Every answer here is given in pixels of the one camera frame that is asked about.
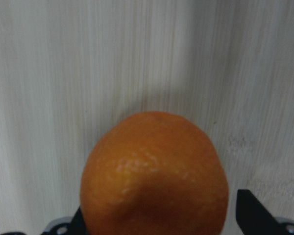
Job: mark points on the bamboo cutting board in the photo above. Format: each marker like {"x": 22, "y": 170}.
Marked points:
{"x": 72, "y": 69}

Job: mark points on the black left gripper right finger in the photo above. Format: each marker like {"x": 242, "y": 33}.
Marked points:
{"x": 252, "y": 217}

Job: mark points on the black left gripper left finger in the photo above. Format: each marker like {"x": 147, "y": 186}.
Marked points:
{"x": 77, "y": 224}

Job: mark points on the orange fruit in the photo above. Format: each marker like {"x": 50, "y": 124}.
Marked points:
{"x": 154, "y": 173}

